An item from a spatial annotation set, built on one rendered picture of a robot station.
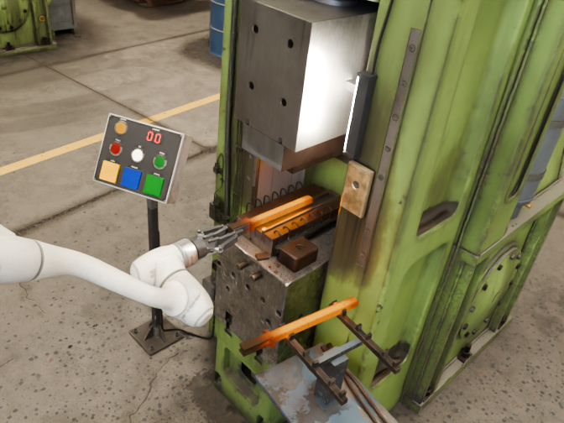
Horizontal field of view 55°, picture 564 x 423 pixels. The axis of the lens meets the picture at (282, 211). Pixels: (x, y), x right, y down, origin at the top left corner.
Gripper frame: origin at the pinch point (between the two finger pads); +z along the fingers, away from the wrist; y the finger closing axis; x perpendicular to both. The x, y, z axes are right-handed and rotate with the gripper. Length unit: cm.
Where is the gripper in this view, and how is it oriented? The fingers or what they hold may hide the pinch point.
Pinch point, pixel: (239, 228)
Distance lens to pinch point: 190.1
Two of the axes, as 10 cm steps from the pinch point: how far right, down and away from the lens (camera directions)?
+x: 1.0, -8.2, -5.6
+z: 7.2, -3.4, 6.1
